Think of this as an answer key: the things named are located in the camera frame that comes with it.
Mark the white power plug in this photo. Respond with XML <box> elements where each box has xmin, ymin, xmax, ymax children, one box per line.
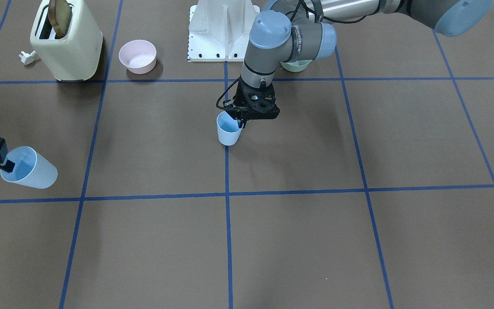
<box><xmin>19</xmin><ymin>50</ymin><xmax>37</xmax><ymax>65</ymax></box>

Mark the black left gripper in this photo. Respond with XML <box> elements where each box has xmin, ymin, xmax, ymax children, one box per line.
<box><xmin>224</xmin><ymin>79</ymin><xmax>280</xmax><ymax>129</ymax></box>

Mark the green bowl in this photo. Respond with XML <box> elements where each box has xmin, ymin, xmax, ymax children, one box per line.
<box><xmin>280</xmin><ymin>59</ymin><xmax>312</xmax><ymax>73</ymax></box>

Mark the pink bowl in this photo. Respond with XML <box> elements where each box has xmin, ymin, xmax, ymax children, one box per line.
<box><xmin>118</xmin><ymin>39</ymin><xmax>157</xmax><ymax>74</ymax></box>

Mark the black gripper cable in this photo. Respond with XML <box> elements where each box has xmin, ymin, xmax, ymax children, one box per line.
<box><xmin>216</xmin><ymin>77</ymin><xmax>241</xmax><ymax>113</ymax></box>

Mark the light blue plastic cup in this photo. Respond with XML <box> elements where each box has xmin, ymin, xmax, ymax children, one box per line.
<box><xmin>216</xmin><ymin>111</ymin><xmax>242</xmax><ymax>146</ymax></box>

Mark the cream toaster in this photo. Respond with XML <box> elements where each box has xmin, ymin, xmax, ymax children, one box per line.
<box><xmin>30</xmin><ymin>0</ymin><xmax>103</xmax><ymax>82</ymax></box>

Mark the toast slice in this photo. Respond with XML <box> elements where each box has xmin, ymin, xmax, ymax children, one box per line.
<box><xmin>47</xmin><ymin>0</ymin><xmax>72</xmax><ymax>39</ymax></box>

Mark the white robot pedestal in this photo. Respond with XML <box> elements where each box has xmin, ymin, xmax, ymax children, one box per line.
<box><xmin>187</xmin><ymin>0</ymin><xmax>261</xmax><ymax>62</ymax></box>

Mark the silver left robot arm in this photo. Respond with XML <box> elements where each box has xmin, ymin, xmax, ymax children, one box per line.
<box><xmin>216</xmin><ymin>0</ymin><xmax>492</xmax><ymax>130</ymax></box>

